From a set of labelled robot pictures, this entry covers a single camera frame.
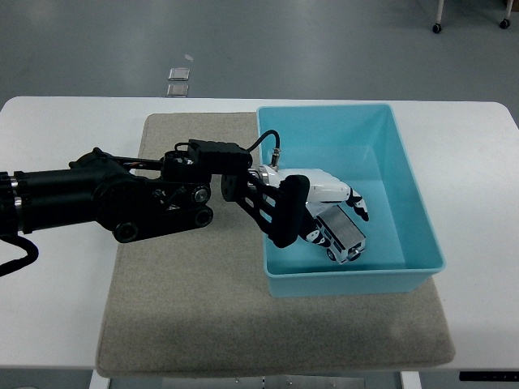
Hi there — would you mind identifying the black table control panel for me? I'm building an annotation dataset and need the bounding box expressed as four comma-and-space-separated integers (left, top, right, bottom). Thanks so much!
459, 371, 519, 383

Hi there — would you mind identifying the beige felt mat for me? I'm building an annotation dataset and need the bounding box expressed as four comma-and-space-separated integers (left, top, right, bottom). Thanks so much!
96, 112, 457, 378

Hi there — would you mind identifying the blue plastic box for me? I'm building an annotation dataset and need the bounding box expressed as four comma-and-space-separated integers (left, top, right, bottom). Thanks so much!
256, 103, 448, 298

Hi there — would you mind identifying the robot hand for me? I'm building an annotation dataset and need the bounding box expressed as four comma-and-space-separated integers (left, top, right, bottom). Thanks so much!
265, 165, 371, 249

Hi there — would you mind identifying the white toy car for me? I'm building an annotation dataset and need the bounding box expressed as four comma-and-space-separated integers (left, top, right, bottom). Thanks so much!
314, 204, 368, 265

